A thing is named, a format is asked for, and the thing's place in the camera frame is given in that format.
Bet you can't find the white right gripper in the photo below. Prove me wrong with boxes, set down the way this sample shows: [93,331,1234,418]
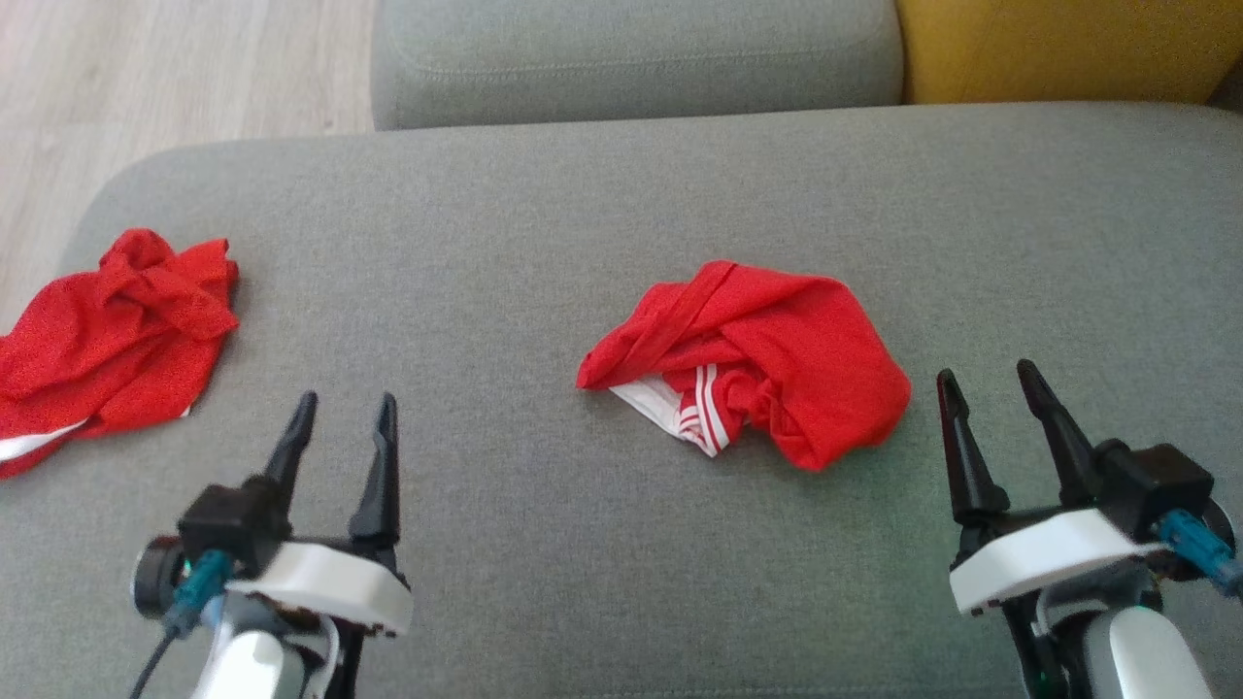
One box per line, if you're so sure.
[936,358,1168,617]

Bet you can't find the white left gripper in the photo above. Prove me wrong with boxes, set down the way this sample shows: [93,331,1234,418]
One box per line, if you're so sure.
[251,390,415,639]

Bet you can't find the red jersey with white sleeves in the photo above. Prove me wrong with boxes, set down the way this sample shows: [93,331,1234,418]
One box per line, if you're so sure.
[575,259,914,473]

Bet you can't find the red mesh shorts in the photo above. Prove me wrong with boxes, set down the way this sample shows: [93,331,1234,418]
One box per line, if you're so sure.
[0,228,241,481]

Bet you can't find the grey sofa seat cushion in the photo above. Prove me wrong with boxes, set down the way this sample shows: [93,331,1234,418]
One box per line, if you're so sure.
[0,101,1243,699]

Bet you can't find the yellow cushion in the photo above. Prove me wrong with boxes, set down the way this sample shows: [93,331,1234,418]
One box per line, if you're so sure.
[893,0,1243,106]

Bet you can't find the grey sofa back cushion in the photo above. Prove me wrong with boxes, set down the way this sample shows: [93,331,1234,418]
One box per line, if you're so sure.
[370,0,906,132]

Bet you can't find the black cable, teal plug, left arm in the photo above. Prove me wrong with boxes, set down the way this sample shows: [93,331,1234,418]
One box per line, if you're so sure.
[126,549,236,699]

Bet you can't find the black cable, teal plug, arm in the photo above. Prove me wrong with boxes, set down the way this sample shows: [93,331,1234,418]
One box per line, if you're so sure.
[126,549,236,699]
[1156,509,1243,597]

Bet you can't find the black cable, teal plug, right arm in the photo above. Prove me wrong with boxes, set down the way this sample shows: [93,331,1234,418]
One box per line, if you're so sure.
[1156,509,1243,597]

